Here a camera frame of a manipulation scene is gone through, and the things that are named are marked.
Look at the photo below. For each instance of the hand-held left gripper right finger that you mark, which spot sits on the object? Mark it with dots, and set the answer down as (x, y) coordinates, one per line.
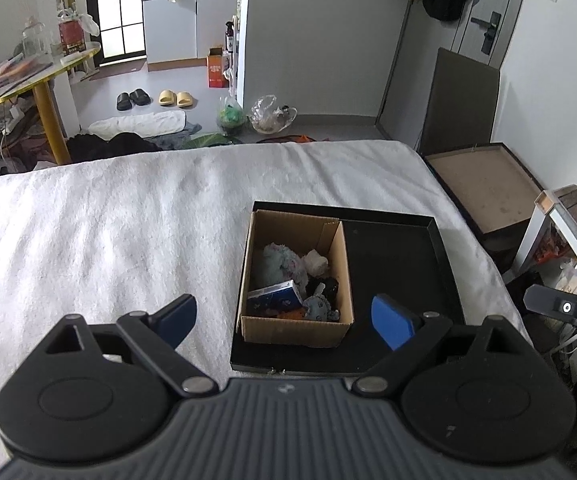
(391, 322)

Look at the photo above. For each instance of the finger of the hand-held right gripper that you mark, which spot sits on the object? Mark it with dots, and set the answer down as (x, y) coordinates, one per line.
(565, 306)

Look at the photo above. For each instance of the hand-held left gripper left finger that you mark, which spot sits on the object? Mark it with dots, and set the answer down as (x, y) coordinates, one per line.
(176, 317)

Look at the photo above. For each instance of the black shallow tray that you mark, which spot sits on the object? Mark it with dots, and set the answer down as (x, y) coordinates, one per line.
(393, 260)

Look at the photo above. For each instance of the black soft toy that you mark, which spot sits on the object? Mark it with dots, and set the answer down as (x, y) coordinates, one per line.
(326, 287)

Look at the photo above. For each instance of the grey round soft toy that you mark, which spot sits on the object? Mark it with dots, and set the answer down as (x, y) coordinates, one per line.
(316, 307)

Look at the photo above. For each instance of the orange soft toy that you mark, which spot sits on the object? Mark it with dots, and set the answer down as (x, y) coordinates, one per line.
(296, 314)

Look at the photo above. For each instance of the white plush toy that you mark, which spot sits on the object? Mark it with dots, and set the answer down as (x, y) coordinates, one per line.
(316, 261)

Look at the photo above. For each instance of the brown cardboard box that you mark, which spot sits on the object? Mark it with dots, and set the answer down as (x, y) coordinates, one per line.
(293, 335)

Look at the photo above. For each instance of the blue tissue packet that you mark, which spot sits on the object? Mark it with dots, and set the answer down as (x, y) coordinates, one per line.
(273, 300)

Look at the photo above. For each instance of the fluffy blue-grey plush toy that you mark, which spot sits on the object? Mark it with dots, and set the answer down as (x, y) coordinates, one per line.
(278, 265)

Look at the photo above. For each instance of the white cluttered shelf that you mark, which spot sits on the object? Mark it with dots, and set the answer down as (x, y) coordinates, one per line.
(563, 220)

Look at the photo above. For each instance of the black framed brown board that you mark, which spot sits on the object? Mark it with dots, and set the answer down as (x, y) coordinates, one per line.
(483, 185)

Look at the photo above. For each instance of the green cloth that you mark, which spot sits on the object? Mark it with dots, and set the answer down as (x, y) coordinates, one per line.
(211, 141)

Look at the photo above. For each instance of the blue-grey floor cloth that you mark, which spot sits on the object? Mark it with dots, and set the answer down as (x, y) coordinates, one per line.
(178, 135)

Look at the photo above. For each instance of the pile of black clothes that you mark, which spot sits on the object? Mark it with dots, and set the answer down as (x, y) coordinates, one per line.
(113, 146)

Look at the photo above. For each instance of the white floor towel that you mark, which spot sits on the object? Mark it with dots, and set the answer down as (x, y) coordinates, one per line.
(138, 123)

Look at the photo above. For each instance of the green plastic bag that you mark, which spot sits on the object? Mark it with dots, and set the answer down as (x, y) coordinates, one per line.
(231, 117)

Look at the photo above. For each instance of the clear plastic bag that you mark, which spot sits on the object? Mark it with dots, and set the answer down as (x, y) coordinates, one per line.
(268, 117)

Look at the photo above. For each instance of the dark grey leaning board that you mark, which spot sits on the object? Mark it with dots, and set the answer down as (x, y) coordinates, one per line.
(461, 105)

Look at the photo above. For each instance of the round table with gold leg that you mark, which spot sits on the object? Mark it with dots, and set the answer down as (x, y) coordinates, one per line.
(48, 120)

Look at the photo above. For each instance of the orange cardboard carton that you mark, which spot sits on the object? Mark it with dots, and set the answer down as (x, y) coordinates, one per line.
(217, 70)

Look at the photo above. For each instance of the brown doormat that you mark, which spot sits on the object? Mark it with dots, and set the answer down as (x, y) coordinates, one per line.
(118, 70)

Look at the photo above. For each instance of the dark spray bottle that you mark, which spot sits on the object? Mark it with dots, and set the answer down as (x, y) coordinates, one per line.
(229, 40)

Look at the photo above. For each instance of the white kitchen cabinet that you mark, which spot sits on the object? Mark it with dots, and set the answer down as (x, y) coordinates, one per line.
(178, 30)

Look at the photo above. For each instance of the stack of folders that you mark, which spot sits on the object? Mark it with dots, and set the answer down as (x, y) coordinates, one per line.
(16, 70)

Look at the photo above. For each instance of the red package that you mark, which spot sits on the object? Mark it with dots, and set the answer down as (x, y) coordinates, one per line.
(72, 35)

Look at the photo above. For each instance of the glass jar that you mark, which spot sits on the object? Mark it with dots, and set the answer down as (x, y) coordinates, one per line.
(36, 40)

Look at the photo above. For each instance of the glass balcony door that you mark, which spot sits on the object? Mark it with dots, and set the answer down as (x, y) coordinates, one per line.
(118, 10)

